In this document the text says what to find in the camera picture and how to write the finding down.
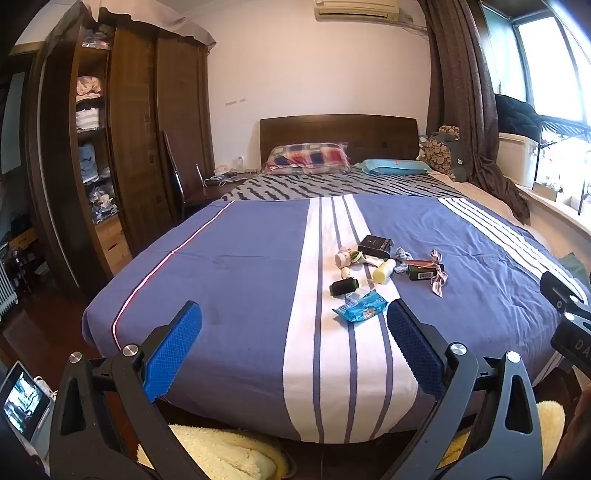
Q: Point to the person's right forearm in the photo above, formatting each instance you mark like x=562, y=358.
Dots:
x=579, y=429

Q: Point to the dark green cloth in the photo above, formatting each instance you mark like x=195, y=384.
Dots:
x=577, y=267

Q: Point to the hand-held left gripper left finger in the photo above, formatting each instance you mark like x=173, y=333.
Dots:
x=178, y=350

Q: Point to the clear wrapper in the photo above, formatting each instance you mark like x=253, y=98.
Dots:
x=401, y=254

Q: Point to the mixed crumpled clothes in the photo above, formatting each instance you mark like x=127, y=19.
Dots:
x=101, y=203

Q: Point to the dark wooden headboard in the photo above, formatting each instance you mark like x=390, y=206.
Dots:
x=337, y=129

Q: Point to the grey dust cloth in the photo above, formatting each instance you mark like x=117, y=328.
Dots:
x=184, y=27

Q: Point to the white storage box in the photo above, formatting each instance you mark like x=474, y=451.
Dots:
x=517, y=157

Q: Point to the dark wooden wardrobe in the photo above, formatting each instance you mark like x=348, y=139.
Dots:
x=134, y=115

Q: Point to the black metal rack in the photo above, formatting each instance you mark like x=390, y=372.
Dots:
x=563, y=124

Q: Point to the plaid pillow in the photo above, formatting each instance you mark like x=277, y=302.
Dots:
x=300, y=157

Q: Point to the white air conditioner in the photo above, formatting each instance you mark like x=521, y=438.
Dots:
x=355, y=9

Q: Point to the pink folded clothes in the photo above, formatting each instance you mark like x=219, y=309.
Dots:
x=88, y=88

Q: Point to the light blue folded clothes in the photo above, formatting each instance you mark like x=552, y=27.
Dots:
x=92, y=161

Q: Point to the blue white striped blanket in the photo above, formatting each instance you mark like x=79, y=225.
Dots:
x=231, y=277

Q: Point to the pale yellow bottle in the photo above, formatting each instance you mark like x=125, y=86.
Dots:
x=382, y=273

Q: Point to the fluffy yellow rug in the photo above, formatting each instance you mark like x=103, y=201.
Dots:
x=221, y=452

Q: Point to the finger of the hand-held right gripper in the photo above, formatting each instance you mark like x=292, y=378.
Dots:
x=556, y=288

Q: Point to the white power strip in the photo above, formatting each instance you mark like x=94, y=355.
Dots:
x=44, y=386

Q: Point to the blue packet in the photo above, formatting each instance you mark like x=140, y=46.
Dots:
x=362, y=308

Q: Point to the white folded clothes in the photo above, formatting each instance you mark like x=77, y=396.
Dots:
x=88, y=121

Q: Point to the black cylinder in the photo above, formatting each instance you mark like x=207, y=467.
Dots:
x=344, y=287

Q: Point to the window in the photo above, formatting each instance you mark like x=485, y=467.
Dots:
x=554, y=69

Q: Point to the zebra striped bed sheet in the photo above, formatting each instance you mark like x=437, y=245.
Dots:
x=323, y=187

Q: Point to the tablet with lit screen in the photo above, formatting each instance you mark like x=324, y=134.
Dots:
x=23, y=406

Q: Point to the dark wooden nightstand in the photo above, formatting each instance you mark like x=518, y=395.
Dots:
x=203, y=196

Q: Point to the brown curtain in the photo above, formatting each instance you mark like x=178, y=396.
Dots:
x=461, y=69

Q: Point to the white radiator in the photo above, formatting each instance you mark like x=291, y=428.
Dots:
x=7, y=290

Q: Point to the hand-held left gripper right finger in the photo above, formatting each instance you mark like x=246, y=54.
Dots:
x=415, y=355

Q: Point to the wooden crate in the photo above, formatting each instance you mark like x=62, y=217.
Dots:
x=25, y=240

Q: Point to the brown patterned plush toy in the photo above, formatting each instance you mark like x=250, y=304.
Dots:
x=436, y=152

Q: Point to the teal pillow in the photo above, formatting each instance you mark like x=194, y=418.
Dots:
x=392, y=166

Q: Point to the black box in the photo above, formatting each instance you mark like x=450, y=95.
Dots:
x=376, y=247

